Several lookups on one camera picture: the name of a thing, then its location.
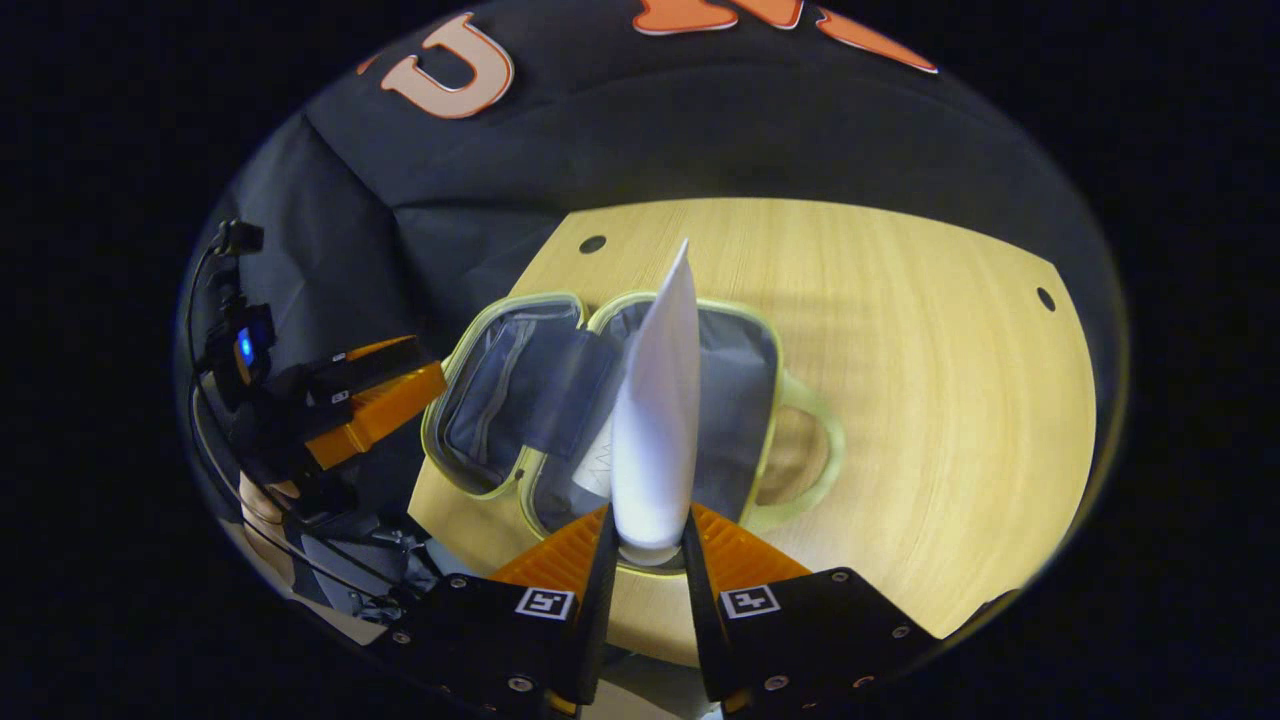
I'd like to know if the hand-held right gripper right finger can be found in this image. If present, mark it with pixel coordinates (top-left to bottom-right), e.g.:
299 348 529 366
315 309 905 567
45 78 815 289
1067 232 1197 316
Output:
682 503 943 716

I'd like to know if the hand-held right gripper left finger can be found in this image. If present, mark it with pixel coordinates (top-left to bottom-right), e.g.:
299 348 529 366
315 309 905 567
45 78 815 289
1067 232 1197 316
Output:
365 503 621 719

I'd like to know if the white pump bottle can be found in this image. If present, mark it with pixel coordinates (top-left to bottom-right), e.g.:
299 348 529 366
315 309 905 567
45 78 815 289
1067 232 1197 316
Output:
572 415 616 498

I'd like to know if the white squeeze tube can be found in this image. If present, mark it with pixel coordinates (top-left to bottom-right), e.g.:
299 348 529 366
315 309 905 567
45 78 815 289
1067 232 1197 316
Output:
610 238 701 567

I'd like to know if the cream yellow small suitcase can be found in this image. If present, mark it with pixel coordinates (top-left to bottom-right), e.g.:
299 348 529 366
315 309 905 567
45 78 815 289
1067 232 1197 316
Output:
420 290 847 581

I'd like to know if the black backdrop cloth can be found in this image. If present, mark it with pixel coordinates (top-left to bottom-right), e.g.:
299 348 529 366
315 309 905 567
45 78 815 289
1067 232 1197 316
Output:
175 0 1129 521

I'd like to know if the black cable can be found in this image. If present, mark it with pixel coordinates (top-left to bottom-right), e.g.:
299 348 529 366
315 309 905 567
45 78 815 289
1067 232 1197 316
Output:
183 245 421 611

